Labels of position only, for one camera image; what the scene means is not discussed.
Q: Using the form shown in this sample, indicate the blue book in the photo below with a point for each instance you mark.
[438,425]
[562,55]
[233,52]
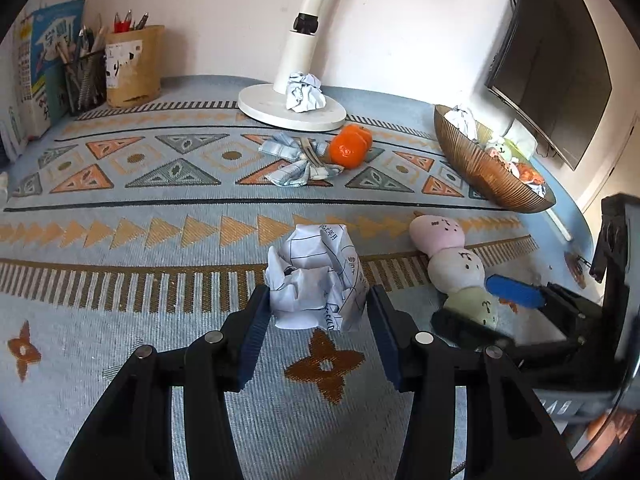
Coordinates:
[47,60]

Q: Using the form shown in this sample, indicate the person's right hand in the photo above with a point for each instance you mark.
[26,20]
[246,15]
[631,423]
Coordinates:
[607,432]

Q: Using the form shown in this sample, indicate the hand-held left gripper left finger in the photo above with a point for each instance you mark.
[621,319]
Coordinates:
[250,340]

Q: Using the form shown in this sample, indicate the bamboo pen holder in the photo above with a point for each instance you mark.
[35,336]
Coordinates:
[132,70]

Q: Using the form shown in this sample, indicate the row of upright books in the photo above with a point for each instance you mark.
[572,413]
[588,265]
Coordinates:
[15,110]

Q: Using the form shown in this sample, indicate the pastel dango plush toy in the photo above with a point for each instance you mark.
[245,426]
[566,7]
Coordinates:
[452,265]

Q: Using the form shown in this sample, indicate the brown ribbed bowl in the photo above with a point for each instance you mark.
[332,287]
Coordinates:
[485,170]

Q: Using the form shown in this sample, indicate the patterned table mat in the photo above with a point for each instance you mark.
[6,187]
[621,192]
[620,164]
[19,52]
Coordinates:
[150,260]

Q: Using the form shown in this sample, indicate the orange tangerine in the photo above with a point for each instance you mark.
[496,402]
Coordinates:
[350,147]

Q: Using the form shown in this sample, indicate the paper ball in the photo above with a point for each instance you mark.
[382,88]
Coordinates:
[315,280]
[305,91]
[462,120]

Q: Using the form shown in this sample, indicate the black monitor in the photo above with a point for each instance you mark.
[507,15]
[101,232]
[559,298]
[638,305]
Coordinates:
[555,70]

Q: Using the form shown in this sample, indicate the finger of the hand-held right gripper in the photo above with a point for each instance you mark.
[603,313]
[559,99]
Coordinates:
[515,291]
[465,330]

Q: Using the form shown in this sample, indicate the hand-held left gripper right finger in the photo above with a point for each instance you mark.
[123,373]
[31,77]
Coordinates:
[385,340]

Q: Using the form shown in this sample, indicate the bunch of red pens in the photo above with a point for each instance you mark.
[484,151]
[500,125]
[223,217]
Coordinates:
[127,20]

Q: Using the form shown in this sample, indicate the checkered crumpled cloth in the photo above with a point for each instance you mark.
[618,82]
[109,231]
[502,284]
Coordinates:
[287,170]

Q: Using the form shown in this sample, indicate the metal fork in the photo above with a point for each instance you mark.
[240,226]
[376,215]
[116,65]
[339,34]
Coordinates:
[312,152]

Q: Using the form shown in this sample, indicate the small orange wrapper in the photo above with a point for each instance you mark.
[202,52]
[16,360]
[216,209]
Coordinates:
[530,172]

